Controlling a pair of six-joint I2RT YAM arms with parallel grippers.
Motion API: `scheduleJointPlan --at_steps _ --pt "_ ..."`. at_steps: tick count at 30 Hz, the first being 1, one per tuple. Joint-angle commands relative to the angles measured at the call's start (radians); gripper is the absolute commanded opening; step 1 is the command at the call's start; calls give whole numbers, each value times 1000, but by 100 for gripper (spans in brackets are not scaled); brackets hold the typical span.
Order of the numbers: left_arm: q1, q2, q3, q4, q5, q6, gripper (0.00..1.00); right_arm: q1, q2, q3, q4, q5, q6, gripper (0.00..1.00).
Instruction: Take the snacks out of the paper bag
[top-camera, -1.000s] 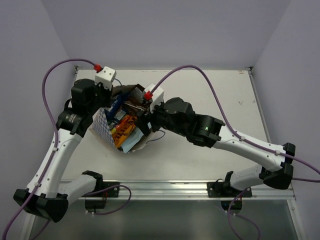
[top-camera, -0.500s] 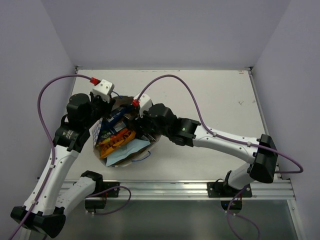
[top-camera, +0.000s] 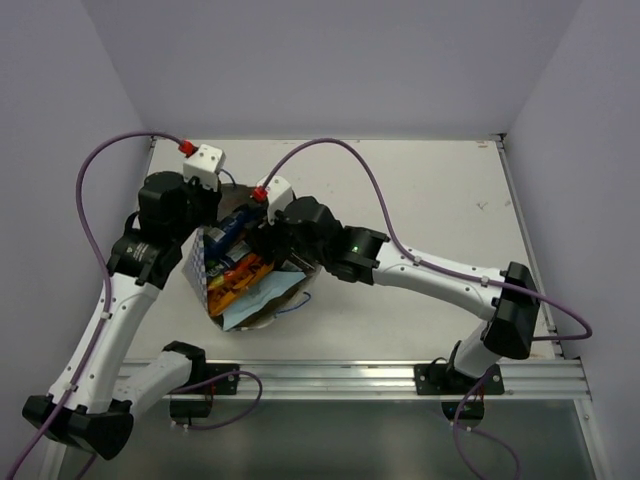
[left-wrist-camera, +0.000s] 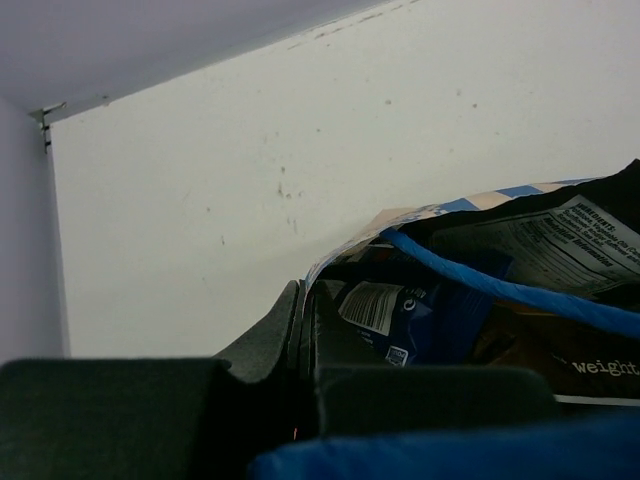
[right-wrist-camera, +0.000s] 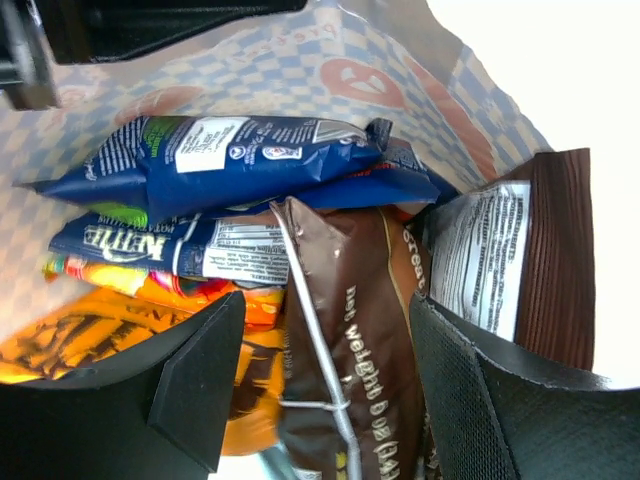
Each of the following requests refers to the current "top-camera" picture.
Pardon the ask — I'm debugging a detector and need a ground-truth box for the checkered blue paper bag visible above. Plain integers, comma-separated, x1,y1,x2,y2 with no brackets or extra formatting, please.
182,183,320,332

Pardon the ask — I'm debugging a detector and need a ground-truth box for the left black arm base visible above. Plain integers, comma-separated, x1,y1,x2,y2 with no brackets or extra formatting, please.
169,363,240,424

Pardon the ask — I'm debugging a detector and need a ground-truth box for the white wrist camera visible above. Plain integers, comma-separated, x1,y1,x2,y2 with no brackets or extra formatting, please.
251,175,294,225
183,144,226,188

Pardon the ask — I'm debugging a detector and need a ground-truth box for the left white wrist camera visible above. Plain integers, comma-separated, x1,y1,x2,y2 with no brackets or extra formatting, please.
183,144,226,188

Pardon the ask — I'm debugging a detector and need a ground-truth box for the light blue snack packet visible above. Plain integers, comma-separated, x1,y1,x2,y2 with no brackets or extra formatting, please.
221,271,306,331

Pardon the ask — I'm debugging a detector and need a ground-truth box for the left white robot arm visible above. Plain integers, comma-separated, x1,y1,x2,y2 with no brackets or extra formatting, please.
22,171,222,460

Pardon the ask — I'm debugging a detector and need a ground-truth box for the orange snack packet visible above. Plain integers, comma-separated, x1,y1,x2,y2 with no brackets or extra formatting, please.
207,253,274,317

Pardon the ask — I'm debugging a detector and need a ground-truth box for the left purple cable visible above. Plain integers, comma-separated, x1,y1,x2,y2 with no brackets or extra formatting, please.
0,130,184,480

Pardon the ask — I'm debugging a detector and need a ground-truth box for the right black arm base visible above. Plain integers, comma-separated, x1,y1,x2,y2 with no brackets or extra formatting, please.
413,357,505,428

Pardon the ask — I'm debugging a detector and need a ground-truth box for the aluminium front rail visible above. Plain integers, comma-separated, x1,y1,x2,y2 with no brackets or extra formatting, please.
117,357,594,401

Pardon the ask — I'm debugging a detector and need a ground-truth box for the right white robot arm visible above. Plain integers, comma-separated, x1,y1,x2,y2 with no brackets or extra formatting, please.
253,196,540,393

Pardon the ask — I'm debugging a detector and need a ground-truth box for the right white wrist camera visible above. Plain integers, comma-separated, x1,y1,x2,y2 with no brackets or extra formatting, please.
251,175,294,225

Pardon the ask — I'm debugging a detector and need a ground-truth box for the blue white snack packet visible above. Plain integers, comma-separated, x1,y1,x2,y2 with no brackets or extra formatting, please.
203,207,259,258

